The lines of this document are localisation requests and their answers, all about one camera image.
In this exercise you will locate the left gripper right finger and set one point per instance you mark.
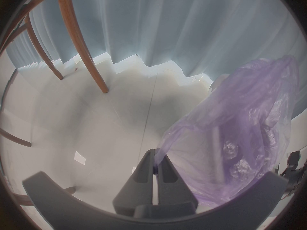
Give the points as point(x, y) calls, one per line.
point(175, 190)

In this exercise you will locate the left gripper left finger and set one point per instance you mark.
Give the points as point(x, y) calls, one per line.
point(138, 188)

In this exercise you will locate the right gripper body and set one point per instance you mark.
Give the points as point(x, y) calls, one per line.
point(296, 178)

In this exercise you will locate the purple plastic bag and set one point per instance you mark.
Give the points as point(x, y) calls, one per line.
point(251, 109)

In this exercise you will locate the wooden chair with white cushions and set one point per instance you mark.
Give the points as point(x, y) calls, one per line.
point(81, 51)

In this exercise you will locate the pale blue curtain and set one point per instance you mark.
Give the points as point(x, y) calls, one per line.
point(168, 23)

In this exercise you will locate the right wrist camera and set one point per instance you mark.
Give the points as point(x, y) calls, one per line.
point(294, 159)

